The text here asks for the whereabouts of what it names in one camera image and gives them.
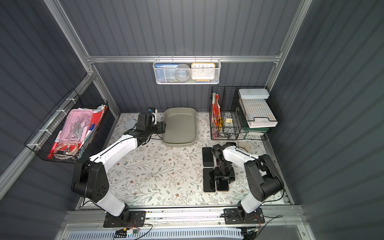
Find white wire hanging basket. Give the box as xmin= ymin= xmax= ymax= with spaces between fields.
xmin=152 ymin=58 xmax=222 ymax=85

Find yellow white clock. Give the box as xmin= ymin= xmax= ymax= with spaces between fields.
xmin=191 ymin=63 xmax=216 ymax=81

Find grey storage box lid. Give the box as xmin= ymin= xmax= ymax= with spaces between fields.
xmin=124 ymin=119 xmax=137 ymax=130

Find red folder in side basket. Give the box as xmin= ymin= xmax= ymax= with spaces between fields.
xmin=88 ymin=105 xmax=108 ymax=133

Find cream case phone black screen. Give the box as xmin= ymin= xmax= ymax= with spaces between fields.
xmin=203 ymin=168 xmax=216 ymax=193

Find white case phone black screen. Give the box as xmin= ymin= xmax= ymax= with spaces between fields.
xmin=225 ymin=142 xmax=237 ymax=148

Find light blue case phone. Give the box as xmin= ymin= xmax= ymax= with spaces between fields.
xmin=202 ymin=147 xmax=214 ymax=168

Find black wire desk organizer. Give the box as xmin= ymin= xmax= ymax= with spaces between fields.
xmin=210 ymin=86 xmax=282 ymax=141

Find grey storage tray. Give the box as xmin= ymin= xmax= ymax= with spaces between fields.
xmin=162 ymin=107 xmax=198 ymax=148

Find beige case phone with ring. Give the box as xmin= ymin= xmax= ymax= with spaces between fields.
xmin=238 ymin=142 xmax=251 ymax=153

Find blue box in basket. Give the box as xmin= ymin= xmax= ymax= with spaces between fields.
xmin=154 ymin=63 xmax=179 ymax=83

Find red scissors in organizer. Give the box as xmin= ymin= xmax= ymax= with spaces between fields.
xmin=212 ymin=93 xmax=221 ymax=127

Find black wire side basket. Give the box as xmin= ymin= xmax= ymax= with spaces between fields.
xmin=25 ymin=90 xmax=109 ymax=164

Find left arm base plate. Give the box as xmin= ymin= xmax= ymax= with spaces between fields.
xmin=103 ymin=211 xmax=146 ymax=228

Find red tape dispenser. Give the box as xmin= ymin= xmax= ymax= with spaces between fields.
xmin=54 ymin=143 xmax=79 ymax=156

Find white grid paper tray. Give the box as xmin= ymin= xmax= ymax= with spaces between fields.
xmin=238 ymin=88 xmax=278 ymax=128

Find grey tape roll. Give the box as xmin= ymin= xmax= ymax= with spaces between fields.
xmin=175 ymin=64 xmax=191 ymax=83

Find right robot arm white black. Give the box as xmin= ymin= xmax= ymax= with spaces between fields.
xmin=212 ymin=143 xmax=285 ymax=220

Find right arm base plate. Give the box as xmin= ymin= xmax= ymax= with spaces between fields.
xmin=221 ymin=208 xmax=265 ymax=225

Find pink case phone face up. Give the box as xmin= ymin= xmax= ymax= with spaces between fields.
xmin=216 ymin=180 xmax=229 ymax=192

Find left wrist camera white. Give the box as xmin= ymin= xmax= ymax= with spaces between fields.
xmin=148 ymin=107 xmax=158 ymax=125

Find pink plastic pencil case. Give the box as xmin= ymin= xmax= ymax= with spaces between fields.
xmin=59 ymin=109 xmax=93 ymax=145

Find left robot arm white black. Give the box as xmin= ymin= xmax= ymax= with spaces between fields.
xmin=71 ymin=108 xmax=166 ymax=223

